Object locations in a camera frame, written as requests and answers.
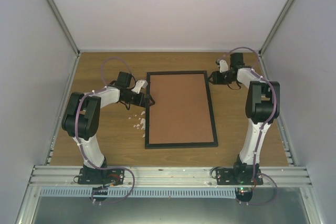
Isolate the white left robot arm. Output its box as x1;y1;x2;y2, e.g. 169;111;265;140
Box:
61;72;155;184

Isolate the brown backing board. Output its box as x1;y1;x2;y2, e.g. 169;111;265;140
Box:
148;73;215;145

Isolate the grey slotted cable duct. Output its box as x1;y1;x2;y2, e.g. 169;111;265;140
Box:
40;187;236;199

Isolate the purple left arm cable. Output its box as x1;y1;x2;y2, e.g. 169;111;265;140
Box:
75;57;136;205

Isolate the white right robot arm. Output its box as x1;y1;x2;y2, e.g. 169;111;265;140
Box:
208;53;280;185

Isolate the aluminium enclosure frame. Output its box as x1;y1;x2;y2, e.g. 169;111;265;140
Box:
15;0;336;224

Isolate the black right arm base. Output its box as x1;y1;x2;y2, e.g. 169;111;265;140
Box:
209;167;264;186

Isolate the aluminium mounting rail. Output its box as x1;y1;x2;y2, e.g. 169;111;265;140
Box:
29;165;312;187

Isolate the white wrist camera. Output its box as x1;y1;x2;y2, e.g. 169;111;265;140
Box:
131;80;148;94
216;59;229;73

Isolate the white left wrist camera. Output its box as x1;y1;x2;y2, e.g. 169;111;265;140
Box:
131;80;148;94

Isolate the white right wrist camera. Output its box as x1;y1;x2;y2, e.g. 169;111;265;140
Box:
216;59;229;73

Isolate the black picture frame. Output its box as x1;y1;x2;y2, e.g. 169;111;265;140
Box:
144;70;219;150

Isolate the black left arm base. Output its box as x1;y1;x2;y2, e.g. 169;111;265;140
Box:
74;166;124;186

